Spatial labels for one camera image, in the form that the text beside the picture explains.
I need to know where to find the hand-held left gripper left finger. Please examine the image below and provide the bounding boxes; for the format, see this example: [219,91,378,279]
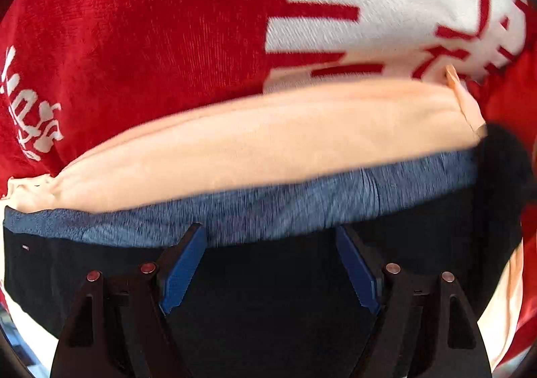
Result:
[50,223,208,378]

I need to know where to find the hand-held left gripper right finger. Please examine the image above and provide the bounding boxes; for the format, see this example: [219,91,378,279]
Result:
[335,225,492,378]

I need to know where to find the black pants with blue waistband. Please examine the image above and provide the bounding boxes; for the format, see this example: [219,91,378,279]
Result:
[3,122,533,378]

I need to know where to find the cream blanket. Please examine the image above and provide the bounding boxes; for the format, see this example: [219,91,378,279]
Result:
[6,65,526,368]

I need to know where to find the red blanket with white print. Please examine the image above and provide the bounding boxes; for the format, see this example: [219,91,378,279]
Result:
[0,0,537,367]

